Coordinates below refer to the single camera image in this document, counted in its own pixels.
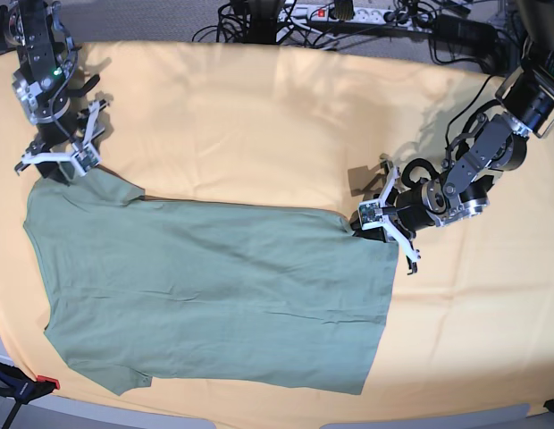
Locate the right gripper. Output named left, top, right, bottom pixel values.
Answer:
left=26, top=106, right=103, bottom=184

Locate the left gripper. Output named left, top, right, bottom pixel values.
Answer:
left=351, top=187, right=433, bottom=243

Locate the green T-shirt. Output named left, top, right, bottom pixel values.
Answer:
left=23, top=170, right=399, bottom=395

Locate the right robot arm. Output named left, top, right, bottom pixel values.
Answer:
left=0, top=1, right=108, bottom=185

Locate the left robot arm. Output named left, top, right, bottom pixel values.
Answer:
left=351, top=1, right=554, bottom=242

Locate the yellow tablecloth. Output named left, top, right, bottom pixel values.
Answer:
left=0, top=42, right=554, bottom=428

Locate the blue and red clamp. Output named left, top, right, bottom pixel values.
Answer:
left=0, top=362, right=60, bottom=429

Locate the black power adapter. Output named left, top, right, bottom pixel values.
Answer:
left=432, top=14, right=498, bottom=50

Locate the white power strip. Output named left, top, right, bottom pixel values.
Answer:
left=276, top=3, right=394, bottom=26

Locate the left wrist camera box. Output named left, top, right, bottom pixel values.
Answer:
left=357, top=199, right=384, bottom=231

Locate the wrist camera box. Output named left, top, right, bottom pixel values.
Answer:
left=357, top=199, right=384, bottom=231
left=71, top=144, right=101, bottom=177

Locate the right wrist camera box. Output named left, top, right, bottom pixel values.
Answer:
left=71, top=144, right=101, bottom=177

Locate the black cable bundle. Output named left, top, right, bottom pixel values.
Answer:
left=187, top=0, right=340, bottom=49

